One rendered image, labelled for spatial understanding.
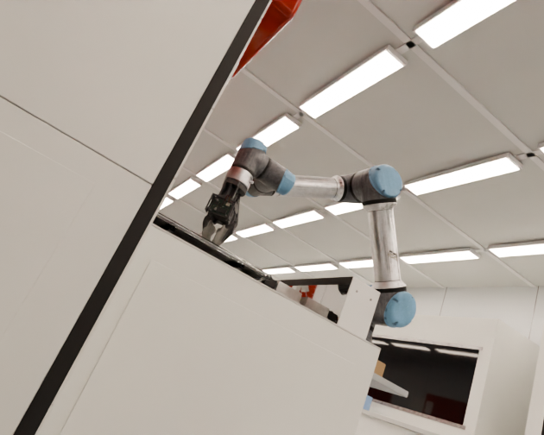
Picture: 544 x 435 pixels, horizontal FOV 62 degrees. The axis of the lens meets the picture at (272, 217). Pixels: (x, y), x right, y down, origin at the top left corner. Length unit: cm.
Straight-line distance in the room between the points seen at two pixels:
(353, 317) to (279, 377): 27
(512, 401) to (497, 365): 35
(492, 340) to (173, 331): 386
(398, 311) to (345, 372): 52
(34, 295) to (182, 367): 34
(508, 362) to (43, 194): 434
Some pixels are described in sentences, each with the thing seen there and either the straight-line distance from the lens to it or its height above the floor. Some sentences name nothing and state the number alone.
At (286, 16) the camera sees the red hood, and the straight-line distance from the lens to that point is 89.
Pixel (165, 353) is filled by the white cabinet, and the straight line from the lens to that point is 86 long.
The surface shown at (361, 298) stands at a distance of 115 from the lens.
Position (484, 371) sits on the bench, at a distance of 446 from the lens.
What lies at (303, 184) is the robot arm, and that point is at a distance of 153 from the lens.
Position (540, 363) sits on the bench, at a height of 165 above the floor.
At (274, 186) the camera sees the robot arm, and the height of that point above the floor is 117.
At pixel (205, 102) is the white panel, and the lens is 73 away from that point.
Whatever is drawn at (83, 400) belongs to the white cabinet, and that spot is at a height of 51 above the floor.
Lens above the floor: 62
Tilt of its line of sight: 21 degrees up
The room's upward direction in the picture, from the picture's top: 23 degrees clockwise
